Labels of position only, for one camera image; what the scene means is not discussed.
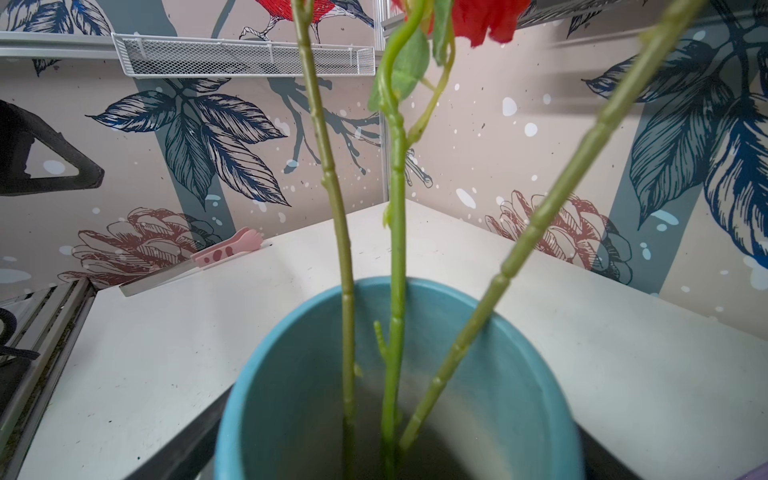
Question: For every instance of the blue purple glass vase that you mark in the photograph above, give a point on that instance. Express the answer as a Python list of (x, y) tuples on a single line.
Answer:
[(758, 473)]

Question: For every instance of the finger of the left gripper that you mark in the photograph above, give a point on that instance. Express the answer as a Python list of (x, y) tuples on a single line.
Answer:
[(37, 159)]

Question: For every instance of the pink silicone tongs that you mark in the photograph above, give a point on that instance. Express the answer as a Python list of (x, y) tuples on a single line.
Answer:
[(244, 241)]

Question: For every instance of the white artificial rose bunch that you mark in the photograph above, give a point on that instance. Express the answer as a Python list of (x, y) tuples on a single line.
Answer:
[(656, 45)]

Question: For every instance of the dark red carnation stem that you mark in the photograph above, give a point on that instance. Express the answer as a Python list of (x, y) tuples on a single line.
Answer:
[(427, 36)]

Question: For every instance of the teal ceramic vase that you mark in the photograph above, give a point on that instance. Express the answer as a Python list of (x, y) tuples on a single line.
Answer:
[(502, 415)]

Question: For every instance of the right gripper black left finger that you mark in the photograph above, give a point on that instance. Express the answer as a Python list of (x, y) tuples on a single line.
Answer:
[(187, 454)]

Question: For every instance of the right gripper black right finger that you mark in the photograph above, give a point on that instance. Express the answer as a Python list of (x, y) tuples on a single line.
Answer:
[(601, 464)]

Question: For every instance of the white wire mesh basket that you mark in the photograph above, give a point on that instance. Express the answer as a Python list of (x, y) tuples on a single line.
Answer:
[(148, 56)]

